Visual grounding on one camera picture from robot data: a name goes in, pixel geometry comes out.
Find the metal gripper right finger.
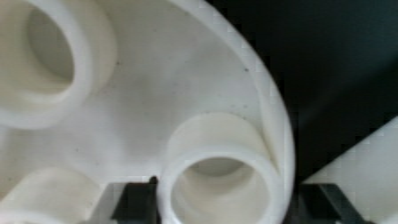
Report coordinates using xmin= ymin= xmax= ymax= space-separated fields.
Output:
xmin=298 ymin=183 xmax=374 ymax=224

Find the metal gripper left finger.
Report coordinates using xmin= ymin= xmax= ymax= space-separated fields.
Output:
xmin=111 ymin=177 xmax=159 ymax=224

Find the white L-shaped fence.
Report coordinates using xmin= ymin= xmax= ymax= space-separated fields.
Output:
xmin=305 ymin=117 xmax=398 ymax=224

